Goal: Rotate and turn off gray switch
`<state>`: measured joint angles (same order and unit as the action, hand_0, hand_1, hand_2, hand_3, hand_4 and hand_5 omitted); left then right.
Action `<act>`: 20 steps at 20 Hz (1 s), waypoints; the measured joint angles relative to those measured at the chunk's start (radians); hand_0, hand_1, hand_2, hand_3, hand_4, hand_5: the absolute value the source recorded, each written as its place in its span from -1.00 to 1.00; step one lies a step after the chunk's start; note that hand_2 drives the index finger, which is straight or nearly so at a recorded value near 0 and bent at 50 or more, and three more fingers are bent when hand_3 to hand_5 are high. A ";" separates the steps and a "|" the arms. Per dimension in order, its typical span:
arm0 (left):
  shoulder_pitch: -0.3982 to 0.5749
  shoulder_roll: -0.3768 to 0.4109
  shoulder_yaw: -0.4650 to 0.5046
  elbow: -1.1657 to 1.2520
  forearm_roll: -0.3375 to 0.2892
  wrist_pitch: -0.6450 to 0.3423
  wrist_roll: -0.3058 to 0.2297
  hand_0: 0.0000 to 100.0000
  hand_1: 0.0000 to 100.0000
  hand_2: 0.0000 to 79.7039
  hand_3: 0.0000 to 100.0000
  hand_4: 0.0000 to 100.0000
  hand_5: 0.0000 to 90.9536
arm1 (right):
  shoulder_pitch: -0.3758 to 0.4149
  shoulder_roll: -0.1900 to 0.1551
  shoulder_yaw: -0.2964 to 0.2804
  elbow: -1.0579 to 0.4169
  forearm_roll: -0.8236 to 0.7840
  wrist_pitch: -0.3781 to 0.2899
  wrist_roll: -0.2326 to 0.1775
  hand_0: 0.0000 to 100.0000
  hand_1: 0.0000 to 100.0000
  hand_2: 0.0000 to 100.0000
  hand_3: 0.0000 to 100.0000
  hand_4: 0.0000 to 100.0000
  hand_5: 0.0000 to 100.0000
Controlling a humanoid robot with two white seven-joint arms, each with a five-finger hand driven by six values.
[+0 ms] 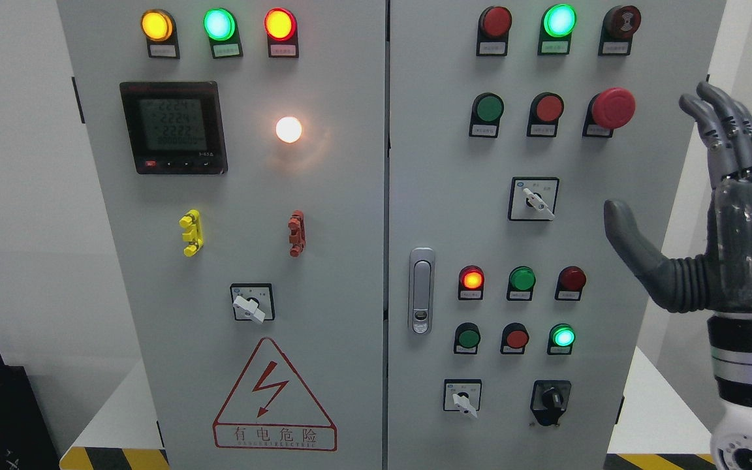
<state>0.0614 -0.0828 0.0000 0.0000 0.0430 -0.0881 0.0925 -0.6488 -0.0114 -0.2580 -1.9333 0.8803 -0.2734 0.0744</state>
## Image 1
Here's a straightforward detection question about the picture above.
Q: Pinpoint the green indicator light middle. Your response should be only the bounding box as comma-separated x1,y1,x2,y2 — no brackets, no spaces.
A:
509,266,535,292

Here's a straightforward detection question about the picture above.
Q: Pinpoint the black digital power meter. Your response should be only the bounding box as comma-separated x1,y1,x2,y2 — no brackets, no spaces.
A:
119,81,228,175

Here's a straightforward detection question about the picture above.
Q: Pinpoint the gray robotic hand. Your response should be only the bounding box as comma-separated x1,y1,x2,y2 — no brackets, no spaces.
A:
604,82,752,313

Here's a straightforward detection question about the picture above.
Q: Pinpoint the red push button lower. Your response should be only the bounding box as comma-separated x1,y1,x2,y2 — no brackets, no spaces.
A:
499,323,530,354

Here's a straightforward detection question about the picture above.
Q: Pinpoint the gray electrical cabinet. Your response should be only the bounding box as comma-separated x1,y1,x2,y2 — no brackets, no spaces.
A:
57,1,726,469

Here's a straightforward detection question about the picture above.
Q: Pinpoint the green indicator light top left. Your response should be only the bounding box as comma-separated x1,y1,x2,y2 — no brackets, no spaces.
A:
203,8,236,42

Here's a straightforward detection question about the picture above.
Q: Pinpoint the red electric hazard warning sticker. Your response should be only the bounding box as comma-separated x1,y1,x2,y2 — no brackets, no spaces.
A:
213,337,337,452

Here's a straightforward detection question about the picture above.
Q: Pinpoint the red indicator light top right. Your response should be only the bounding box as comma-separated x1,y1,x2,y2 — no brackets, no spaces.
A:
478,5,512,40

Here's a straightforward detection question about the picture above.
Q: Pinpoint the red toggle clamp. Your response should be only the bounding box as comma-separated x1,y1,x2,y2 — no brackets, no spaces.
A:
287,210,306,258

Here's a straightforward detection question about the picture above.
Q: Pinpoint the red emergency stop button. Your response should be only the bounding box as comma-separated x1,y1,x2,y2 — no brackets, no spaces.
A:
590,87,636,130

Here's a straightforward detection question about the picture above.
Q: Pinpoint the lit red indicator light middle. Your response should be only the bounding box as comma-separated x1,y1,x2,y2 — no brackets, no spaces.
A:
459,265,484,291

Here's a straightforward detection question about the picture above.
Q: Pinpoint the yellow indicator light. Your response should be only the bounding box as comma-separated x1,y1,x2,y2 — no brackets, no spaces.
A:
140,9,175,42

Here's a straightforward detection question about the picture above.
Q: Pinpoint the green indicator light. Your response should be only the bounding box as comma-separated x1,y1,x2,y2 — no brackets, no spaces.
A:
203,8,236,42
509,266,535,292
542,3,577,39

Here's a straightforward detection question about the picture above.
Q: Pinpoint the white glowing indicator light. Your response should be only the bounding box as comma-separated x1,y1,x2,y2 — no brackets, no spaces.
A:
275,116,304,145

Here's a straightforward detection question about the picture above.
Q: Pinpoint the lit green push button lower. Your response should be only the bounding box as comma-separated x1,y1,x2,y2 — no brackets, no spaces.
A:
547,323,576,354

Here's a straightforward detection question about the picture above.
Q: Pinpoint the dark red indicator light middle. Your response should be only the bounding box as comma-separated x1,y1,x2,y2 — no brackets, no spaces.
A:
558,266,587,292

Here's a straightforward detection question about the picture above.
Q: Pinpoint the silver door handle lock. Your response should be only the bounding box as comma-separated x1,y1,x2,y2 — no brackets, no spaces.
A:
408,247,435,334

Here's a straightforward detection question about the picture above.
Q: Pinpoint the black rotary selector switch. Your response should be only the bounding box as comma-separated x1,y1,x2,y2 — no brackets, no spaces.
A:
530,380,572,426

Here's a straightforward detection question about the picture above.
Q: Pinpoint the red push button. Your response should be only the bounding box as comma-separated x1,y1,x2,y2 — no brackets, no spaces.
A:
531,92,565,124
499,323,530,354

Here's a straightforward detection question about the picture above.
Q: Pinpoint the red push button upper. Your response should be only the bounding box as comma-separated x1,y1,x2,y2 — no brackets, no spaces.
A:
531,92,565,124

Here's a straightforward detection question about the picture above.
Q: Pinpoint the green push button upper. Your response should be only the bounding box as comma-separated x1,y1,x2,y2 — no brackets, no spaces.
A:
472,93,504,125

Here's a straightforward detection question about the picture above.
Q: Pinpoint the yellow toggle clamp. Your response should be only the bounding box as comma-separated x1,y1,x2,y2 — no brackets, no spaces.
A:
179,209,204,258

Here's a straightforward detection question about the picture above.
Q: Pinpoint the red indicator light top left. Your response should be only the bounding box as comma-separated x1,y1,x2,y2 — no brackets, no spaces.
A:
264,8,296,42

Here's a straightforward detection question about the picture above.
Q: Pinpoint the black box with antenna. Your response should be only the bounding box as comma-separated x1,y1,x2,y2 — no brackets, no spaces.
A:
0,353,59,469

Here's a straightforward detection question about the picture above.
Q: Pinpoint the dark red buzzer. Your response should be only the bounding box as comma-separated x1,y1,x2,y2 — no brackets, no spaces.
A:
603,4,642,40

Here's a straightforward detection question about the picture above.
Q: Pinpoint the green indicator light top right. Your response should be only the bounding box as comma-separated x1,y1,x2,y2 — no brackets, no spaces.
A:
542,3,577,39

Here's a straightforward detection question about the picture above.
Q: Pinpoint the gray rotary switch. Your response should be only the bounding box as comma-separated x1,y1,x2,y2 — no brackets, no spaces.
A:
443,379,482,419
507,176,560,222

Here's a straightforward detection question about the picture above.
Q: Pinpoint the gray rotary switch left door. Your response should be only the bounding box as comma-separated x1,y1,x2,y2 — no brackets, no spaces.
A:
230,283,275,324

